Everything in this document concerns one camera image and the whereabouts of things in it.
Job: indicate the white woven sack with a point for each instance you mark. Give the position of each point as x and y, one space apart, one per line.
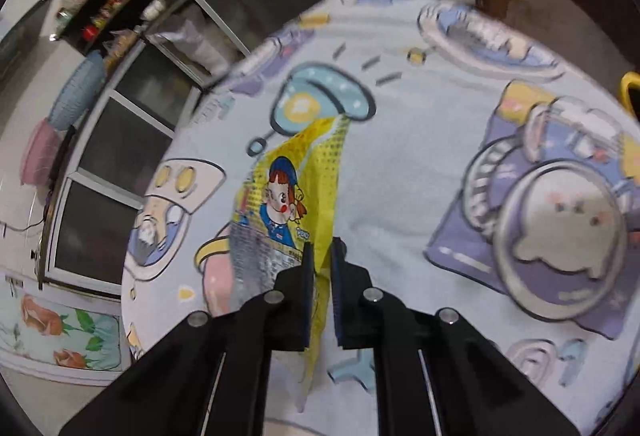
197 51

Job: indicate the clear bag of snacks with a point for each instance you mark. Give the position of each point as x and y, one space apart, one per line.
120 45

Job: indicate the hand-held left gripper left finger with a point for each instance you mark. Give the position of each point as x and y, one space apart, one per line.
309 288

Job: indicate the yellow cartoon snack wrapper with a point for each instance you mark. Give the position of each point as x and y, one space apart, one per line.
285 196

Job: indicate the range hood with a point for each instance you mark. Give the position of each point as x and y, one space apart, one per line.
25 31

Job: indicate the cartoon printed tablecloth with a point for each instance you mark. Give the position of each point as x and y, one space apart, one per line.
415 176

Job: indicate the dark spice rack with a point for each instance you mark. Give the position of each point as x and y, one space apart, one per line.
112 1

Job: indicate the pink plastic basin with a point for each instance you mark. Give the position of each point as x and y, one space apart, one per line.
40 151

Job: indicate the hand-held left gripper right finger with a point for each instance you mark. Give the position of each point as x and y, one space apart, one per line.
337 288

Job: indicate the blue plastic basket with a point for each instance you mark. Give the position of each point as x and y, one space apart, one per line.
75 89

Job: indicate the floral printed glass door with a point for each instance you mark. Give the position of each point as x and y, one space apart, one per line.
50 321

